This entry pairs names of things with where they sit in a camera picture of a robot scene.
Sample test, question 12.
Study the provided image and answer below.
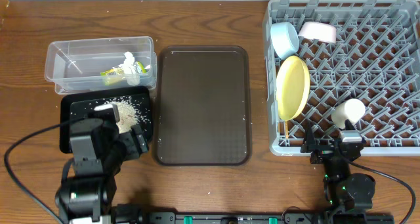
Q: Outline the white cup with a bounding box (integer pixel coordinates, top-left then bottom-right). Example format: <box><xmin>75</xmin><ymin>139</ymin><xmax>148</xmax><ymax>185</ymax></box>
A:
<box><xmin>331</xmin><ymin>99</ymin><xmax>366</xmax><ymax>129</ymax></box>

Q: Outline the wooden chopstick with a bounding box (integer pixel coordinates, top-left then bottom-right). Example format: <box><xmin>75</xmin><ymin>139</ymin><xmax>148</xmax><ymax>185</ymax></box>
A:
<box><xmin>284</xmin><ymin>120</ymin><xmax>289</xmax><ymax>139</ymax></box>

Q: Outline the yellow plate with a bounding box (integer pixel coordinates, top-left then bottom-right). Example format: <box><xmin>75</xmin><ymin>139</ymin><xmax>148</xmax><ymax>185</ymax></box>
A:
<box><xmin>276</xmin><ymin>56</ymin><xmax>310</xmax><ymax>121</ymax></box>

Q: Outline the yellow snack wrapper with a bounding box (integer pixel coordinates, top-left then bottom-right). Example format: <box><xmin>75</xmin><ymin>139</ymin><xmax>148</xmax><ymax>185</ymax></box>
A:
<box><xmin>100</xmin><ymin>61</ymin><xmax>150</xmax><ymax>85</ymax></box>

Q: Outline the white tissue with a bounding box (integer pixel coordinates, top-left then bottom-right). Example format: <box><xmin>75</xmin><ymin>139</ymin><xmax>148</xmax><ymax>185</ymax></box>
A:
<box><xmin>122</xmin><ymin>52</ymin><xmax>140</xmax><ymax>86</ymax></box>

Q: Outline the pink white bowl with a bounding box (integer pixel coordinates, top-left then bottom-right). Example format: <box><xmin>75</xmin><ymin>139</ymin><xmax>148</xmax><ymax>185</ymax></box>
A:
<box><xmin>298</xmin><ymin>22</ymin><xmax>337</xmax><ymax>43</ymax></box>

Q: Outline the light blue bowl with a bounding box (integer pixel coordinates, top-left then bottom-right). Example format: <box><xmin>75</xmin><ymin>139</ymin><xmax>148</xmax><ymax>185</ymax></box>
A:
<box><xmin>270</xmin><ymin>22</ymin><xmax>299</xmax><ymax>60</ymax></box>

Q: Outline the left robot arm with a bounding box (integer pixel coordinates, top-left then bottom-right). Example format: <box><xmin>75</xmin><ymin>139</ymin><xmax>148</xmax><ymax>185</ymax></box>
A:
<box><xmin>55</xmin><ymin>118</ymin><xmax>148</xmax><ymax>223</ymax></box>

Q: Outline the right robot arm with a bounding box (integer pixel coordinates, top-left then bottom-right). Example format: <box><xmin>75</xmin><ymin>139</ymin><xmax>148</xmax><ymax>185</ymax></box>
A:
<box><xmin>301</xmin><ymin>120</ymin><xmax>375</xmax><ymax>223</ymax></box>

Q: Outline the black waste tray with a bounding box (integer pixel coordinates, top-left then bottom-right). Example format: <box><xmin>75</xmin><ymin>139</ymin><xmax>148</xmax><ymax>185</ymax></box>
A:
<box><xmin>60</xmin><ymin>86</ymin><xmax>153</xmax><ymax>142</ymax></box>

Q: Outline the grey dishwasher rack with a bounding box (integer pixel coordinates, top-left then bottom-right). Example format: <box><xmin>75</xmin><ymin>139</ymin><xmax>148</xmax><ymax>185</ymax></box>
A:
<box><xmin>262</xmin><ymin>0</ymin><xmax>419</xmax><ymax>156</ymax></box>

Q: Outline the clear plastic bin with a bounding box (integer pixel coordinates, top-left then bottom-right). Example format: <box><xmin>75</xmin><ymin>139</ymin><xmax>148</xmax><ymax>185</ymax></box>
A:
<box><xmin>45</xmin><ymin>36</ymin><xmax>157</xmax><ymax>95</ymax></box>

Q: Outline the dark brown tray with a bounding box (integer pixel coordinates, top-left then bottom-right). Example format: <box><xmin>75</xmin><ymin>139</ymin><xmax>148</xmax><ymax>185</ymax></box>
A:
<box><xmin>152</xmin><ymin>45</ymin><xmax>252</xmax><ymax>166</ymax></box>

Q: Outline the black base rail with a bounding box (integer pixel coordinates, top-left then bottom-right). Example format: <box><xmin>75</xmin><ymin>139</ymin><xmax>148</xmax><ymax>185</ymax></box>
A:
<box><xmin>111</xmin><ymin>204</ymin><xmax>394</xmax><ymax>224</ymax></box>

